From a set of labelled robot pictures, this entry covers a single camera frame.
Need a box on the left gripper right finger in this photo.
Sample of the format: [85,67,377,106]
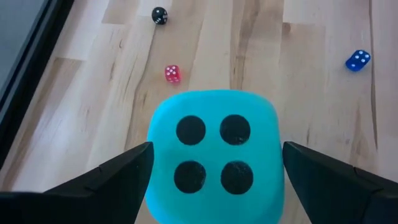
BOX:
[282,141,394,224]

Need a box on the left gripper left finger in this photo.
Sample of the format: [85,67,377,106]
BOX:
[43,141,155,224]

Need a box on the small red die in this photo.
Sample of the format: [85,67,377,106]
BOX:
[164,64,182,83]

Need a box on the cyan foam die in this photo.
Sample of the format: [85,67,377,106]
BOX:
[144,90,285,224]

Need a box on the small blue die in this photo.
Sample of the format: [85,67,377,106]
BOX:
[345,49,371,72]

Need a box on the small black die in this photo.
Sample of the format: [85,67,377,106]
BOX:
[151,6,169,25]

